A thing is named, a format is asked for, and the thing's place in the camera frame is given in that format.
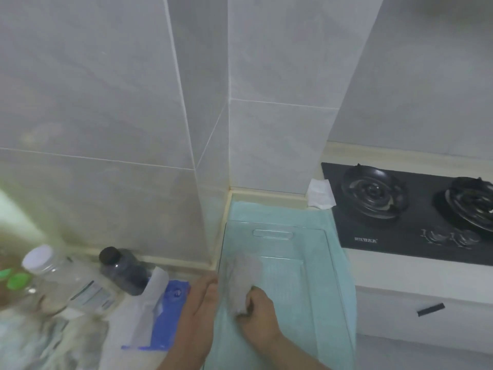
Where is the person's left hand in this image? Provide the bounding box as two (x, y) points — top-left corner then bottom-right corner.
(179, 274), (220, 345)

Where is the blue white plastic packet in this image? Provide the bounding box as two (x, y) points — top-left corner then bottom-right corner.
(120, 265), (192, 352)

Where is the black burner grate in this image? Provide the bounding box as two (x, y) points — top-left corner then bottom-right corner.
(445, 176), (493, 232)
(340, 163), (410, 220)

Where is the clear bottle white cap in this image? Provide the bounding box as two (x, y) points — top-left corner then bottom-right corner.
(21, 244), (118, 319)

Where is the white folded cloth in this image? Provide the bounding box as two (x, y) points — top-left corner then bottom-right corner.
(306, 178), (337, 210)

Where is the clear plastic storage bin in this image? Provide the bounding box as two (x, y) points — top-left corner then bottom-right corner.
(216, 220), (357, 370)

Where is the black gas stove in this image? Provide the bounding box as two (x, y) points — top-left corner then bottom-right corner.
(320, 161), (493, 267)

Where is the pale green cutting board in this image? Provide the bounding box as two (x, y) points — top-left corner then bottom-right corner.
(0, 188), (49, 263)

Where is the grey stove knob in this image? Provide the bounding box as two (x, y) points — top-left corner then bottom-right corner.
(448, 228), (481, 249)
(420, 226), (451, 245)

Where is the white base cabinet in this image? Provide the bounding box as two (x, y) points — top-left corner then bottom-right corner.
(354, 285), (493, 359)

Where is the person's right hand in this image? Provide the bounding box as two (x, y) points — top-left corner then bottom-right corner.
(235, 285), (287, 350)

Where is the grey fluffy towel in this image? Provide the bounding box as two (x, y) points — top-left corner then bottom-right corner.
(225, 251), (264, 317)

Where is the person's right forearm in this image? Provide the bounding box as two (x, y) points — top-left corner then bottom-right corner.
(263, 334), (332, 370)

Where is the black cabinet handle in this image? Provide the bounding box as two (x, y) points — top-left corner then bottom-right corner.
(416, 302), (446, 318)

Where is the person's left forearm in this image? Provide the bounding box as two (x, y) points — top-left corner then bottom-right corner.
(156, 341), (213, 370)

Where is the dark bottle black cap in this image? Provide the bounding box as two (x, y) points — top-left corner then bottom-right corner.
(98, 246), (156, 297)

